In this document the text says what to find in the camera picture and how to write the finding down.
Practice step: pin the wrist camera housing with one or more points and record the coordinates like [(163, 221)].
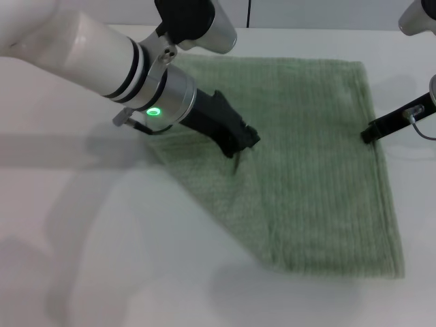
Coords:
[(417, 17), (218, 30)]

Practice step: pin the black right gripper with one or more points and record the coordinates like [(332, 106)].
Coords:
[(398, 119)]

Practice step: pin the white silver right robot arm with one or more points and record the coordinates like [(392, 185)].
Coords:
[(433, 88)]

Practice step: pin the left wrist camera housing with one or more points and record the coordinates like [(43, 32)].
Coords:
[(218, 30)]

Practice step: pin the green ribbed towel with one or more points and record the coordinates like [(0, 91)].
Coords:
[(306, 170)]

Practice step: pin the right wrist camera housing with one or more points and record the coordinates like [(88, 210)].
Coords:
[(417, 17)]

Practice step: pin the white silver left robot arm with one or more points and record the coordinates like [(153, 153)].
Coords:
[(85, 51)]

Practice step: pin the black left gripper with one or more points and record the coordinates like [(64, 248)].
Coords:
[(218, 119)]

